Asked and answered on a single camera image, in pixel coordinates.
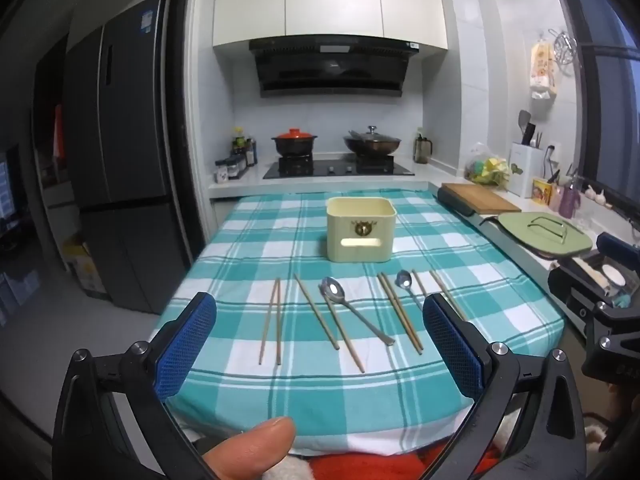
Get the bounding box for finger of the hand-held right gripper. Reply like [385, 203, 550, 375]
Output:
[597, 232, 640, 263]
[547, 262, 608, 322]

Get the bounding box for black clay pot orange lid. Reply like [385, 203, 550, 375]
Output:
[271, 129, 317, 158]

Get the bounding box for black range hood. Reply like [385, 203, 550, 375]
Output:
[248, 35, 421, 99]

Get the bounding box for dark framed window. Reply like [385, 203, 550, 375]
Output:
[547, 0, 640, 201]

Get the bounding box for pale green lid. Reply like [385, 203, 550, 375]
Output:
[498, 211, 594, 256]

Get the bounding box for person's left hand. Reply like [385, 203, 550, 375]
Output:
[200, 416, 297, 480]

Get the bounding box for hanging metal rack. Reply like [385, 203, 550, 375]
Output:
[548, 29, 578, 77]

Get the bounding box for clear plastic bag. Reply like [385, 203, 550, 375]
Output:
[464, 142, 511, 188]

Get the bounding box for white knife block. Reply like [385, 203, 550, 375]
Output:
[509, 141, 546, 198]

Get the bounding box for cardboard box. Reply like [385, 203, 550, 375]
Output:
[62, 240, 108, 301]

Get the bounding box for dark grey refrigerator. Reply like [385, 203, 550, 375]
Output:
[65, 0, 193, 316]

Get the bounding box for yellow printed box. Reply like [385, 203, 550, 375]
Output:
[531, 178, 553, 206]

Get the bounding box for garlic bulbs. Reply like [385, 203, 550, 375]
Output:
[584, 185, 613, 208]

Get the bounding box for large metal spoon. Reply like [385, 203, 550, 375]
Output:
[320, 276, 396, 347]

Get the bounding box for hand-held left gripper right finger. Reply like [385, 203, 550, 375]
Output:
[422, 292, 587, 480]

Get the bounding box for dark water jug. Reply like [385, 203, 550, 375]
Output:
[414, 129, 432, 164]

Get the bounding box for cream plastic utensil box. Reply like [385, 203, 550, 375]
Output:
[326, 197, 397, 264]

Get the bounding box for white upper cabinets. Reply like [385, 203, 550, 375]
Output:
[212, 0, 448, 52]

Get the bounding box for hanging printed bag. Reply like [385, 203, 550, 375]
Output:
[529, 40, 558, 101]

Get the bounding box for small metal spoon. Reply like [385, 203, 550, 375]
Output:
[396, 270, 426, 312]

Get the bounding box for red garment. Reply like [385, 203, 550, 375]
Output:
[295, 452, 451, 480]

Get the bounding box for black gas hob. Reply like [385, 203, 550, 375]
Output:
[262, 154, 416, 180]

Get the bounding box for teal checked tablecloth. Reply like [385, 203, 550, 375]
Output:
[159, 189, 566, 456]

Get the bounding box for wok with glass lid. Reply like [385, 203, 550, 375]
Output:
[343, 126, 404, 157]

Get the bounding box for yellow cloth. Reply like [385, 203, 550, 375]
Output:
[482, 157, 511, 187]

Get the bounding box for wooden cutting board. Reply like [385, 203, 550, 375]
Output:
[441, 183, 522, 213]

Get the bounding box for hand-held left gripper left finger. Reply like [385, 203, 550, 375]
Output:
[52, 291, 218, 480]

